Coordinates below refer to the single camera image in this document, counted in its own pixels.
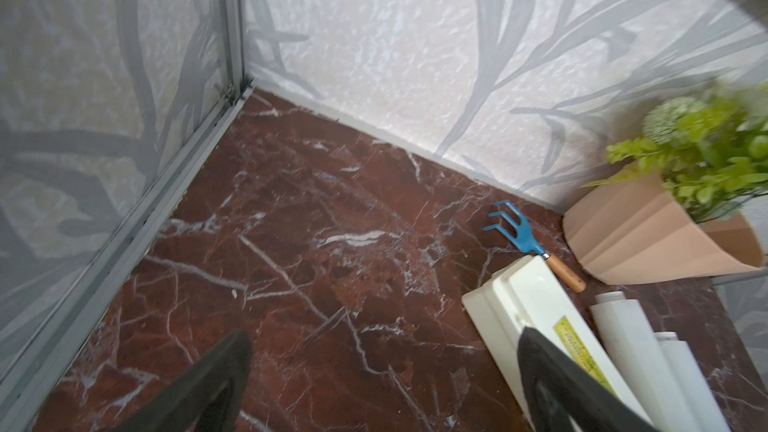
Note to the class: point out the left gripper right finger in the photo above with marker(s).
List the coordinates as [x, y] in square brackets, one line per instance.
[561, 396]

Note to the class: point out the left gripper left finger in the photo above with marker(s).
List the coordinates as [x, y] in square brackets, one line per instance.
[207, 397]

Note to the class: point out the plastic wrap roll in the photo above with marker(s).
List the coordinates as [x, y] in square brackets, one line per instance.
[692, 382]
[629, 340]

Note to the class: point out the cream wrap dispenser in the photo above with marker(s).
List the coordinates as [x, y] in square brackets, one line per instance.
[527, 294]

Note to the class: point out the blue hand rake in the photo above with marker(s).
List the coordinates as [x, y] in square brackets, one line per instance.
[518, 231]

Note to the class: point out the pink flower pot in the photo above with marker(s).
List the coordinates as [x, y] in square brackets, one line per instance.
[635, 232]

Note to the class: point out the green artificial plant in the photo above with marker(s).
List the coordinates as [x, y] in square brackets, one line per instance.
[709, 150]

